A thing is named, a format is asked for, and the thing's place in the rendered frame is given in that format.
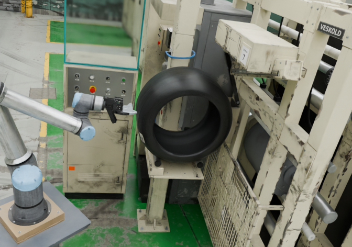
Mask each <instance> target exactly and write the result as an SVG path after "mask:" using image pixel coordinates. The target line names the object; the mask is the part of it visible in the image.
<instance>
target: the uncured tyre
mask: <svg viewBox="0 0 352 247"><path fill-rule="evenodd" d="M182 96H199V97H203V98H205V99H207V100H208V108H207V111H206V114H205V116H204V117H203V119H202V120H201V121H200V122H199V123H198V124H197V125H195V126H194V127H192V128H190V129H187V130H184V131H169V130H165V129H163V128H161V127H160V126H158V125H157V124H156V123H155V118H156V116H157V114H158V113H159V111H160V110H161V109H162V108H163V106H165V105H166V104H167V103H168V102H170V101H172V100H174V99H176V98H179V97H182ZM136 112H137V113H136V121H137V130H138V134H139V133H141V134H142V135H143V138H144V141H145V143H144V142H143V141H142V140H141V141H142V142H143V144H144V145H145V147H146V148H147V149H148V150H149V151H150V152H151V153H152V154H153V155H155V156H156V157H158V158H160V159H162V160H164V161H168V162H172V163H190V162H195V161H198V160H201V159H203V158H205V157H207V156H209V155H210V154H212V153H213V152H215V151H216V150H217V149H218V148H219V147H220V146H221V145H222V144H223V142H224V141H225V140H226V138H227V136H228V134H229V132H230V129H231V126H232V120H233V114H232V106H231V104H230V101H229V98H228V96H227V95H226V93H225V92H224V91H223V89H222V88H221V87H220V85H219V84H218V83H217V81H216V80H215V79H214V78H213V77H212V76H210V75H209V74H208V73H206V72H204V71H202V70H200V69H197V68H192V67H188V66H177V67H173V68H169V69H166V70H163V71H161V72H159V73H158V74H156V75H155V76H153V77H152V78H151V79H150V80H149V81H148V82H147V83H146V84H145V86H144V87H143V88H142V90H141V92H140V94H139V96H138V98H137V102H136ZM139 136H140V134H139ZM140 139H141V137H140Z"/></svg>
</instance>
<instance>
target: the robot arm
mask: <svg viewBox="0 0 352 247"><path fill-rule="evenodd" d="M72 107H73V108H74V109H73V115H72V116H71V115H68V114H66V113H64V112H62V111H59V110H57V109H55V108H52V107H50V106H48V105H46V104H43V103H41V102H39V101H37V100H34V99H32V98H30V97H27V96H25V95H23V94H20V93H18V92H16V91H13V90H11V89H9V88H7V87H6V86H5V83H3V82H1V81H0V144H1V146H2V148H3V150H4V152H5V154H6V156H5V158H4V161H5V163H6V165H7V167H8V169H9V171H10V175H11V180H12V186H13V194H14V205H13V207H12V217H13V218H14V219H15V220H16V221H18V222H23V223H29V222H34V221H37V220H39V219H41V218H42V217H43V216H44V215H45V214H46V213H47V211H48V204H47V202H46V200H45V199H44V197H43V185H42V173H41V170H40V169H39V168H38V165H37V160H36V157H35V155H34V154H33V153H32V151H31V149H30V148H28V147H26V146H25V144H24V142H23V140H22V138H21V135H20V133H19V131H18V129H17V126H16V124H15V122H14V120H13V118H12V115H11V113H10V111H9V109H8V108H10V109H13V110H15V111H18V112H20V113H23V114H25V115H28V116H31V117H33V118H36V119H38V120H41V121H43V122H46V123H48V124H51V125H53V126H56V127H58V128H61V129H63V130H66V131H68V132H71V133H73V134H75V135H77V136H80V138H81V139H82V140H84V141H89V140H91V139H92V138H93V137H94V136H95V128H94V127H93V126H92V124H91V122H90V120H89V119H88V116H89V110H93V111H101V110H104V108H106V110H107V112H108V115H109V117H110V119H111V122H112V123H113V124H114V123H116V121H117V118H116V116H115V115H114V114H118V115H133V114H136V113H137V112H136V111H135V110H133V105H132V103H129V104H128V105H127V106H126V105H123V98H121V97H114V98H109V97H107V96H104V99H103V97H101V96H95V95H89V94H83V93H75V95H74V99H73V103H72Z"/></svg>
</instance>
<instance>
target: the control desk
mask: <svg viewBox="0 0 352 247"><path fill-rule="evenodd" d="M137 80H138V70H128V69H117V68H106V67H100V66H89V65H78V64H67V63H64V65H63V112H64V113H66V114H68V115H71V116H72V115H73V109H74V108H73V107H72V103H73V99H74V95H75V93H83V94H89V95H95V96H101V97H103V99H104V96H107V97H109V98H114V97H121V98H123V105H126V106H127V105H128V104H129V103H132V105H133V110H134V108H135V98H136V89H137ZM114 115H115V116H116V118H117V121H116V123H112V122H111V119H110V117H109V115H108V112H107V110H106V108H104V110H101V111H93V110H89V116H88V119H89V120H90V122H91V124H92V126H93V127H94V128H95V136H94V137H93V138H92V139H91V140H89V141H84V140H82V139H81V138H80V136H77V135H75V134H73V133H71V132H68V131H66V130H63V193H64V196H65V197H66V198H67V199H123V194H124V193H125V189H126V179H127V170H128V161H129V152H130V142H131V132H132V127H133V117H134V115H118V114H114ZM69 166H75V170H74V171H73V170H69Z"/></svg>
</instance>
